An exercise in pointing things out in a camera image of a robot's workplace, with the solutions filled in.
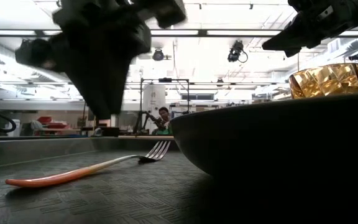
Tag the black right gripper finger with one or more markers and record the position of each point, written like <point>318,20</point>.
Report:
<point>292,52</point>
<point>286,40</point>

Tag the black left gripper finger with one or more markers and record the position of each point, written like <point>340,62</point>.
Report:
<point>99,96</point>

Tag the amber glass cup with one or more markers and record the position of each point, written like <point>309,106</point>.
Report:
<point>328,81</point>

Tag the black round plate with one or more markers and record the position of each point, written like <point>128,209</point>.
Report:
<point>275,140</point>

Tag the background black robot arm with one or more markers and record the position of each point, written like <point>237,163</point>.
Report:
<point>146,119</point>

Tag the white cylindrical tank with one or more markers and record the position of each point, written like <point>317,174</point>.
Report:
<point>154,99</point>

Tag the red plastic bin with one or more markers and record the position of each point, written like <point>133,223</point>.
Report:
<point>44,119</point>

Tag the round black ceiling lamp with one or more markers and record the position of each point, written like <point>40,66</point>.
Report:
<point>158,55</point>

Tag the background wooden table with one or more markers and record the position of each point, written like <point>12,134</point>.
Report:
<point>148,137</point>

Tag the person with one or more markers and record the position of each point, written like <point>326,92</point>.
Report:
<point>164,119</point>

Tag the black ceiling camera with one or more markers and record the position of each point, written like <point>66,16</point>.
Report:
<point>235,51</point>

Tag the background black rig frame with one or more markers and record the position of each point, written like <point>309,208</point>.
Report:
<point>166,80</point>

